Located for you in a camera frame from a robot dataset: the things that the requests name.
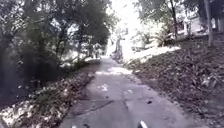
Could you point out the grey paved path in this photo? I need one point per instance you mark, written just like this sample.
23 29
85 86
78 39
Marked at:
113 100

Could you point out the bush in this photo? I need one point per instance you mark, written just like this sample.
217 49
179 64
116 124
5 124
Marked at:
163 38

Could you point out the leaf-covered slope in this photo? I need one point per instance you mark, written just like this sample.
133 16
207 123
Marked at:
180 70

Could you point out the wood of dark trees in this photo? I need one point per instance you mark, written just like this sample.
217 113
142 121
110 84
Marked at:
50 33

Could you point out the leaf-covered ground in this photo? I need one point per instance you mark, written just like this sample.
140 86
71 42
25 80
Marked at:
50 100

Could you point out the tree with dark trunk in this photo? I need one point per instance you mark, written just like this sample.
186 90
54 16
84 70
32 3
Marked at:
173 20

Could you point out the building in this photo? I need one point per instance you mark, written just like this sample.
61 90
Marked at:
194 25

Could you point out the pale tree trunk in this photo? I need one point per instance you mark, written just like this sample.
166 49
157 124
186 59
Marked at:
209 23

